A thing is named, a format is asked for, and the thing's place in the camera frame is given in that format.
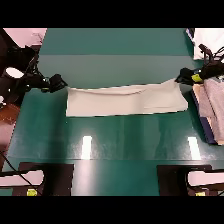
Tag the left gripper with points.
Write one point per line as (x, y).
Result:
(57, 82)

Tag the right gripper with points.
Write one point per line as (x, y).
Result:
(186, 76)

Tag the white T-shirt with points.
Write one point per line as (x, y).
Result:
(126, 100)

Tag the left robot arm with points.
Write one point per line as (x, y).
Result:
(16, 83)

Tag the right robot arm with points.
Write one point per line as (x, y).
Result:
(213, 70)

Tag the cream garment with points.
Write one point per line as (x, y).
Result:
(201, 100)

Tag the grey garment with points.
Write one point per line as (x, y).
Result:
(217, 106)

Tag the white garment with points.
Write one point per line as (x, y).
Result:
(208, 38)

